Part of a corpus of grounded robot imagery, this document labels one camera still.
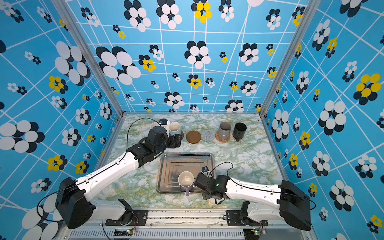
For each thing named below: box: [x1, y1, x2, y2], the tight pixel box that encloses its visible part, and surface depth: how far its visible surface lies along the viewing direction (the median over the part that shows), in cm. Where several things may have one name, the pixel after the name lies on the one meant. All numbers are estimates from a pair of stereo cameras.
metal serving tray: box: [156, 153, 216, 193], surface depth 95 cm
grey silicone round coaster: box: [201, 129, 216, 142], surface depth 107 cm
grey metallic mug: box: [219, 121, 232, 141], surface depth 98 cm
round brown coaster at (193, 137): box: [186, 130, 202, 144], surface depth 107 cm
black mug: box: [232, 122, 247, 142], surface depth 101 cm
